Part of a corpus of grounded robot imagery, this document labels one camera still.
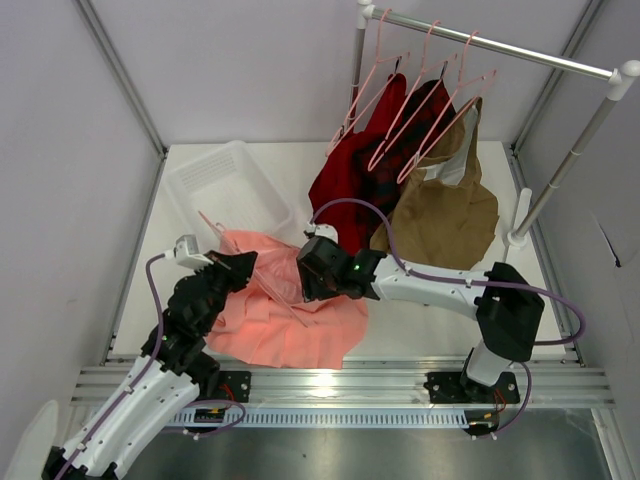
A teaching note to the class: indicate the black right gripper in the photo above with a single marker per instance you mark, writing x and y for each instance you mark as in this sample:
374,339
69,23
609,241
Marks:
310,273

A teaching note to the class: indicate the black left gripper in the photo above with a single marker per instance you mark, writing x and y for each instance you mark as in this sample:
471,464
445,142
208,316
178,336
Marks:
226,270

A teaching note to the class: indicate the pink pleated skirt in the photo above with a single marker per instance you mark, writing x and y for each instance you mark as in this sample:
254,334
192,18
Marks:
257,330

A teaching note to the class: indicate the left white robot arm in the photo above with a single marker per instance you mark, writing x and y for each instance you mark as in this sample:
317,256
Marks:
171,373

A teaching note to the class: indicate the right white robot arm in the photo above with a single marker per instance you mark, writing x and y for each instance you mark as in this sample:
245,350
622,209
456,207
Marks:
506,308

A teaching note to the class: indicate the red black plaid skirt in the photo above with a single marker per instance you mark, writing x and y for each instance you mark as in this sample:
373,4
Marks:
435,116

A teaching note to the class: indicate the tan brown skirt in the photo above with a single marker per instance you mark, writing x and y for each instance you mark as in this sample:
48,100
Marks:
445,217

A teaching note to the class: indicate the pink hanger with plaid skirt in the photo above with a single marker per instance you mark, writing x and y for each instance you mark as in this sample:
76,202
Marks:
428,81

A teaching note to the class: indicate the pink hanger with red skirt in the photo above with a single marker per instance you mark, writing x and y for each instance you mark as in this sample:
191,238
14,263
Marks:
365,89

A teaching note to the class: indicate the white perforated plastic basket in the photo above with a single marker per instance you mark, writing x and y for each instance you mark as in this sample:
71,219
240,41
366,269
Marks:
226,187

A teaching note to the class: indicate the white metal clothes rack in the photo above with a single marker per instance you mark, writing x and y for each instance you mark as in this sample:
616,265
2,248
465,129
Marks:
619,80

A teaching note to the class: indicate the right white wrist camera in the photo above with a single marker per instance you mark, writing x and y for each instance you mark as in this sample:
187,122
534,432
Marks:
321,230

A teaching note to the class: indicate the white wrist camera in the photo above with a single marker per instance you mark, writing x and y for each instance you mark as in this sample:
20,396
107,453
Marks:
321,230
185,253

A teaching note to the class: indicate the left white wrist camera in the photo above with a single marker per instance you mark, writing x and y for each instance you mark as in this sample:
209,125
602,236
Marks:
185,253

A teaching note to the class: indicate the white slotted cable duct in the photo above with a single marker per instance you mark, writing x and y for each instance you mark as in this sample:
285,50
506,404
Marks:
330,418

